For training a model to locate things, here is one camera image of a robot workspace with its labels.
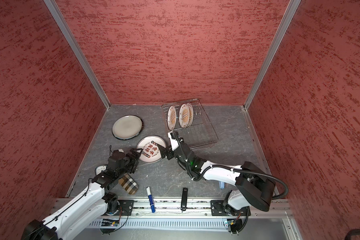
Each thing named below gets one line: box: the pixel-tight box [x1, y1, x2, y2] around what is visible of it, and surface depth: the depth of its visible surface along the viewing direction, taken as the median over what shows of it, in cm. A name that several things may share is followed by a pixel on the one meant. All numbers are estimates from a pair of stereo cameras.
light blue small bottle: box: [219, 181, 225, 190], surface depth 81 cm
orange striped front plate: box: [167, 105, 177, 131], surface depth 105 cm
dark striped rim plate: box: [112, 115, 144, 141], surface depth 106 cm
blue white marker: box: [146, 186, 156, 213], surface depth 77 cm
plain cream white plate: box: [112, 115, 144, 141], surface depth 106 cm
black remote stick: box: [180, 187, 188, 213], surface depth 76 cm
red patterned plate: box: [136, 135, 167, 164], surface depth 98 cm
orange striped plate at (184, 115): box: [178, 103, 190, 129], surface depth 105 cm
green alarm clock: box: [95, 165, 107, 176], surface depth 85 cm
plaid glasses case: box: [119, 174, 139, 195], surface depth 80 cm
